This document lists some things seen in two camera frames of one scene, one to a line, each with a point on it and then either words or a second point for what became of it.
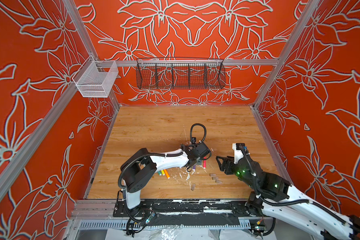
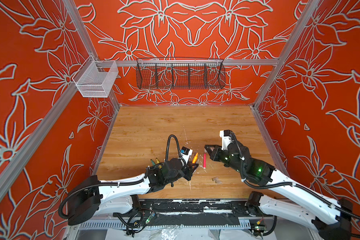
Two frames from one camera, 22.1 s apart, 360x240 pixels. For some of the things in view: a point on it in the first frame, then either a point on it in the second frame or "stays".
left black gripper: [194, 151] → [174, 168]
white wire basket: [95, 78] stays
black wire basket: [180, 73] stays
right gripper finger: [221, 168] → [213, 151]
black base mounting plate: [151, 207] stays
